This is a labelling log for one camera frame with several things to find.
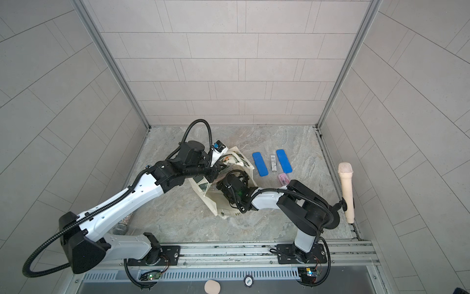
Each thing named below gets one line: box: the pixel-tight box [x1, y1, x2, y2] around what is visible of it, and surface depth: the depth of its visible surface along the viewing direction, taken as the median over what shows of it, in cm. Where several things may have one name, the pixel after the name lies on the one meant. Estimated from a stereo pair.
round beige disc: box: [204, 279, 221, 294], surface depth 65 cm
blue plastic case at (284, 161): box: [276, 148, 293, 174], surface depth 101 cm
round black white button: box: [243, 275, 255, 288], surface depth 68 cm
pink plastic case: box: [278, 173, 291, 187], surface depth 95 cm
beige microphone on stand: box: [337, 161, 355, 225], surface depth 64 cm
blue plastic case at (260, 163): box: [252, 151, 269, 177], surface depth 102 cm
